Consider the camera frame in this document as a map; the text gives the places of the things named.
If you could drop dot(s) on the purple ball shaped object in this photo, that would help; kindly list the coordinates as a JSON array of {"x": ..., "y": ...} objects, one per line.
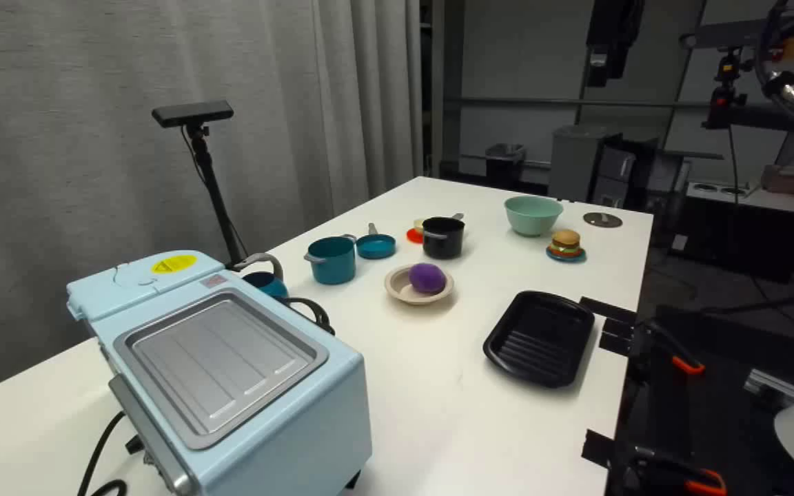
[{"x": 425, "y": 278}]

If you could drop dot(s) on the beige shallow bowl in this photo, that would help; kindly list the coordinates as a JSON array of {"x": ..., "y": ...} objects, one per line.
[{"x": 402, "y": 291}]

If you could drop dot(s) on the mint green bowl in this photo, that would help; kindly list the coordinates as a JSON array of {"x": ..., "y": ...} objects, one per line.
[{"x": 534, "y": 219}]

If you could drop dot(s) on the teal toy frying pan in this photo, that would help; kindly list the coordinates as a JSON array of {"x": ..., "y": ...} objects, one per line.
[{"x": 377, "y": 246}]

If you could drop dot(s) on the black toy pot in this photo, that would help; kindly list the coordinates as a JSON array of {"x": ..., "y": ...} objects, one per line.
[{"x": 442, "y": 241}]

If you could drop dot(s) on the teal toy pot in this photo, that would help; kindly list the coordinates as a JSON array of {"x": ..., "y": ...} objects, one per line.
[{"x": 332, "y": 262}]

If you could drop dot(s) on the small dark bin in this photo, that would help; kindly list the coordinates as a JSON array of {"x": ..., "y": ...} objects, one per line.
[{"x": 505, "y": 160}]

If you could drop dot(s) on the toy burger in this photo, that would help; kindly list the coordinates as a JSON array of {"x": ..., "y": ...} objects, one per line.
[{"x": 566, "y": 241}]

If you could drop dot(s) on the small teal saucer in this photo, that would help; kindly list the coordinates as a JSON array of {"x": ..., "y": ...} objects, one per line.
[{"x": 566, "y": 259}]

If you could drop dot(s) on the black ridged baking tray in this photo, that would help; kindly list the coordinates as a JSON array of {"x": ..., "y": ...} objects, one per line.
[{"x": 538, "y": 344}]

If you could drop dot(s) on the gray cylindrical bin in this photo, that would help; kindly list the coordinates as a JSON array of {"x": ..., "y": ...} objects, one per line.
[{"x": 578, "y": 160}]

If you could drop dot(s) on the light blue toaster oven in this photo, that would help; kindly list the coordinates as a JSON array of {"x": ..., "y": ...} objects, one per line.
[{"x": 232, "y": 368}]

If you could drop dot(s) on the dark round lid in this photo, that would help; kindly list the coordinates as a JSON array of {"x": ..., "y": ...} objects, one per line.
[{"x": 602, "y": 219}]

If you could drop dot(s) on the black cabinet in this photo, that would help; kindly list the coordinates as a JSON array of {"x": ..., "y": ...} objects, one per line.
[{"x": 618, "y": 173}]

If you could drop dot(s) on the black hanging box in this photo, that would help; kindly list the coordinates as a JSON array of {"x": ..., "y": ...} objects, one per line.
[{"x": 614, "y": 36}]

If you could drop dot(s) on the dark side table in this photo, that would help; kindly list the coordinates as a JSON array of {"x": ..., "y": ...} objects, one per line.
[{"x": 747, "y": 229}]

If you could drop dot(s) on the cardboard box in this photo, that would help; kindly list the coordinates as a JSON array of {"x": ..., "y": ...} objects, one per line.
[{"x": 788, "y": 179}]

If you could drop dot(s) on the black camera on thin stand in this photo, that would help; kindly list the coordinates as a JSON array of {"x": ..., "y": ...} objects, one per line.
[{"x": 191, "y": 113}]

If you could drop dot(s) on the black camera on tripod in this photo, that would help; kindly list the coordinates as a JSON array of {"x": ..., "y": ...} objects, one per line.
[{"x": 719, "y": 34}]

